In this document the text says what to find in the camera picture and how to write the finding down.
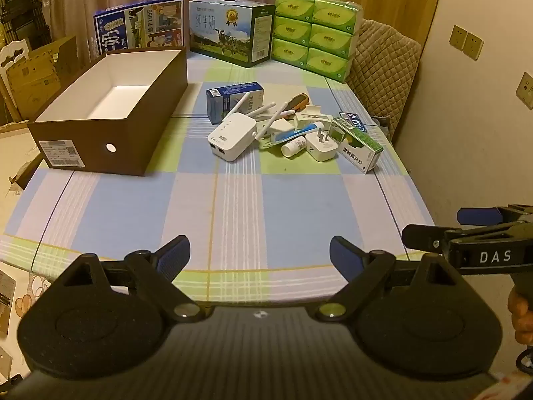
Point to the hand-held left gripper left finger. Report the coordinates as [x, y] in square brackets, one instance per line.
[173, 254]

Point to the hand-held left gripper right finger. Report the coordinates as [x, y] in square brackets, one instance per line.
[343, 254]

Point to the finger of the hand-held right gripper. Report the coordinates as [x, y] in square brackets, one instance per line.
[422, 237]
[479, 216]

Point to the green and white box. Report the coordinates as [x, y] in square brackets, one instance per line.
[358, 150]

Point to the white charger plug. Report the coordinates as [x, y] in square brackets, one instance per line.
[319, 150]

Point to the white pill bottle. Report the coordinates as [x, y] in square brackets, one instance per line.
[293, 146]

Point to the blue hand cream tube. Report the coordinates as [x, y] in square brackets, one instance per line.
[291, 133]

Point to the brown shoebox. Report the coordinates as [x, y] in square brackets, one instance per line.
[104, 133]

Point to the white power adapter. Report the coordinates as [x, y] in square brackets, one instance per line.
[282, 125]

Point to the small blue cardboard box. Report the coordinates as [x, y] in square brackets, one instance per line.
[233, 98]

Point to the person's right hand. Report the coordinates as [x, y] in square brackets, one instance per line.
[522, 314]

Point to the checked tablecloth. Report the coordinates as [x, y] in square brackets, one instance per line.
[250, 208]

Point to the white router with antennas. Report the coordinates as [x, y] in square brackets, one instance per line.
[231, 137]

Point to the chair with quilted cover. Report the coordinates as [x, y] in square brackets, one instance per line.
[383, 71]

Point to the pack of green tissue packets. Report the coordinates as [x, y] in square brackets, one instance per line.
[312, 33]

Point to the stack of cardboard boxes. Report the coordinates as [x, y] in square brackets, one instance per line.
[39, 75]

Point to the light blue milk carton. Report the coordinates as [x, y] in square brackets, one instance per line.
[225, 29]

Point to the dark blue milk carton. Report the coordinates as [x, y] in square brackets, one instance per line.
[137, 25]

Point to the white carved chair back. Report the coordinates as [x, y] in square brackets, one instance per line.
[12, 54]

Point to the black folding rack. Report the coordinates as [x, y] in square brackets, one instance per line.
[21, 12]

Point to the beige wall socket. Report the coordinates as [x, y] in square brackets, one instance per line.
[525, 91]
[474, 46]
[457, 36]

